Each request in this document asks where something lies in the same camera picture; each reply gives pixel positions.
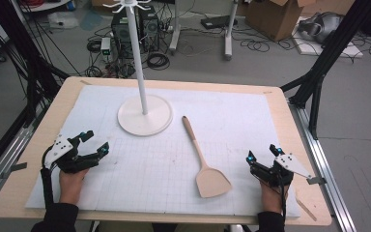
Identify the person's right hand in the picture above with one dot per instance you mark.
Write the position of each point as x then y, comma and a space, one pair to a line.
272, 197

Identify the black flat device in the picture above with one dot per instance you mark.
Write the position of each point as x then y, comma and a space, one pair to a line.
218, 22

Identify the person's left hand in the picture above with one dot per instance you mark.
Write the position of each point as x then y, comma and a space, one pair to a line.
71, 186

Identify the white grid mat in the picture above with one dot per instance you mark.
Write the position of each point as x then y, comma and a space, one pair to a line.
161, 154

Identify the small wooden stick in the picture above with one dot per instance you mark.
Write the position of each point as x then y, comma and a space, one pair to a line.
305, 207

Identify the wooden spatula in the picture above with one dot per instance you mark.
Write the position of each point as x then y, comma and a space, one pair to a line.
206, 167

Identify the black metal frame post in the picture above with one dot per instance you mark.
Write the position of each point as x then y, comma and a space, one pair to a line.
328, 61
29, 54

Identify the cardboard box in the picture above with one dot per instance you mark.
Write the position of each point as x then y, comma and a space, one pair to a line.
277, 16

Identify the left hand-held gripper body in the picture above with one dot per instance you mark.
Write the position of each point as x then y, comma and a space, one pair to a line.
65, 154

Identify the white stand legs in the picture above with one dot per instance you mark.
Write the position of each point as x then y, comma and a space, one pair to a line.
203, 29

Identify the grey bag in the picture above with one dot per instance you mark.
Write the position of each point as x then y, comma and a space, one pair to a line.
320, 26

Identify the white rack stand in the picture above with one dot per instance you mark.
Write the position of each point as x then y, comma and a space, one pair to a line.
141, 96

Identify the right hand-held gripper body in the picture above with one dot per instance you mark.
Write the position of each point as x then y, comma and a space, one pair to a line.
280, 170

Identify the black computer tower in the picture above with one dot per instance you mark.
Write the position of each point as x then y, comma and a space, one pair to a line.
135, 29

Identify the white power adapter box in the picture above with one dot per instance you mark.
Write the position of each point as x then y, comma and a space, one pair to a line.
105, 45

